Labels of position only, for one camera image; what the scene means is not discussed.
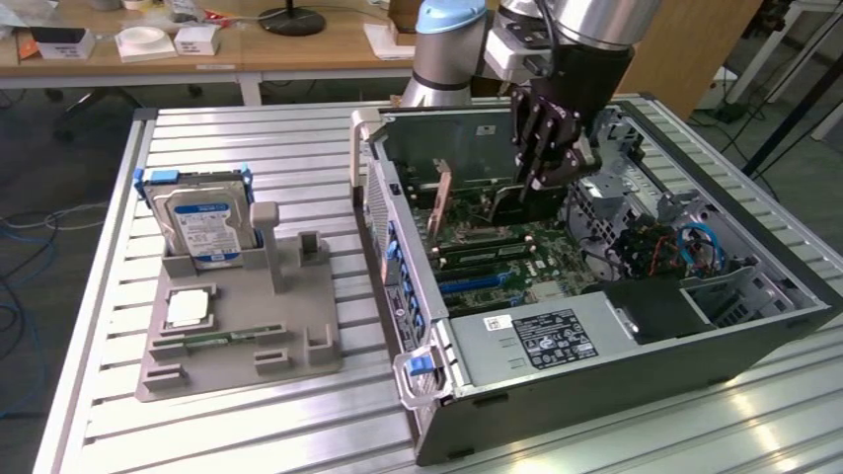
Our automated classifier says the brown cardboard box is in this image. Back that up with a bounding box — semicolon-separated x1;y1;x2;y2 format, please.
384;0;424;36

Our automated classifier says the gray power supply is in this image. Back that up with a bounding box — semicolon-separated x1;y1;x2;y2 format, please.
448;290;642;387

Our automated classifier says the blue SATA wire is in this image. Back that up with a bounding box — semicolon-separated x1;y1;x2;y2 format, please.
676;221;727;278

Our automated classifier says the silver CPU chip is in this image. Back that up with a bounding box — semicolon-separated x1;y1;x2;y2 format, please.
163;290;211;328

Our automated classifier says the hard disk with blue bracket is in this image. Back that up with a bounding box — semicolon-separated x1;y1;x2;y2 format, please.
132;165;260;272

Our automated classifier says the white desk frame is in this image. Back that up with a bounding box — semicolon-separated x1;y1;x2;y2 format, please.
722;0;843;142

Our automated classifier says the red and black wire bundle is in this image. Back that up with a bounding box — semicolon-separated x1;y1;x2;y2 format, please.
608;219;690;285

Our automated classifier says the white tape roll holder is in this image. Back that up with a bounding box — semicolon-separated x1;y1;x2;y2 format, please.
113;26;180;64

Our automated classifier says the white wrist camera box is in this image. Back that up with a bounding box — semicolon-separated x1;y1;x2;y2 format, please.
483;23;559;79

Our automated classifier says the small parts bag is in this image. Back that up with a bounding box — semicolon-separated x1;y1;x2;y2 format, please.
156;0;203;25

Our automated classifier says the silver chipset heat sink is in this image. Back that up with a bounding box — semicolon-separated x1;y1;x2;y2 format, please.
528;281;569;301

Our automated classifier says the white labelled box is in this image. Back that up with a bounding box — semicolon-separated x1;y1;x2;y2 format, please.
172;24;223;56

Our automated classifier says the flat white box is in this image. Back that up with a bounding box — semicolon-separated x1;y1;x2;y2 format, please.
363;21;417;61

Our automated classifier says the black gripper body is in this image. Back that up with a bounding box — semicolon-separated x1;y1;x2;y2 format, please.
529;41;639;120

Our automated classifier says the wooden desk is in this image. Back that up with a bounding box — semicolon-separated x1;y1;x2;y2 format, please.
0;0;601;106

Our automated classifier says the black stand pole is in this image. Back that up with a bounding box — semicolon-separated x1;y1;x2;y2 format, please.
742;0;843;180

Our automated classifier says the white floor box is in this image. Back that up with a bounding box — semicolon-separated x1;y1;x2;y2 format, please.
695;63;740;116

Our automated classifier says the black chair base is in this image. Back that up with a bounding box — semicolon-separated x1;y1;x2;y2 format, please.
51;87;145;144

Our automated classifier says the black lamp base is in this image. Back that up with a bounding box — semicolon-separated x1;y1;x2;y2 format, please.
256;0;329;37

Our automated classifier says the blue floor cable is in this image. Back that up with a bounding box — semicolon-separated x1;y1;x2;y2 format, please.
0;216;67;421

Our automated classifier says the metal drive cage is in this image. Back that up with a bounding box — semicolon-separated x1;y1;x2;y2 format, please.
567;111;664;243

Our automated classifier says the wooden cabinet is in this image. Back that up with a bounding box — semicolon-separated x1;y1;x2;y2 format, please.
611;0;766;120

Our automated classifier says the blue expansion slot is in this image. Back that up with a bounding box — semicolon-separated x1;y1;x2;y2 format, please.
437;273;516;296

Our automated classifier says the white box with black top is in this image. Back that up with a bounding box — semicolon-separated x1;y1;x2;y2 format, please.
29;26;97;61

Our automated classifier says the green motherboard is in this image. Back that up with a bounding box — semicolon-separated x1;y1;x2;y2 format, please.
393;162;607;317

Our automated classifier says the clear plastic bag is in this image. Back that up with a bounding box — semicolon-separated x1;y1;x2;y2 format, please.
0;0;61;40

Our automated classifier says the open black PC case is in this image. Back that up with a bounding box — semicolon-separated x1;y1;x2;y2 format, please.
347;96;832;468

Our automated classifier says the gray plastic parts rack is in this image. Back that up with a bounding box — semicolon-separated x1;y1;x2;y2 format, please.
135;199;345;404

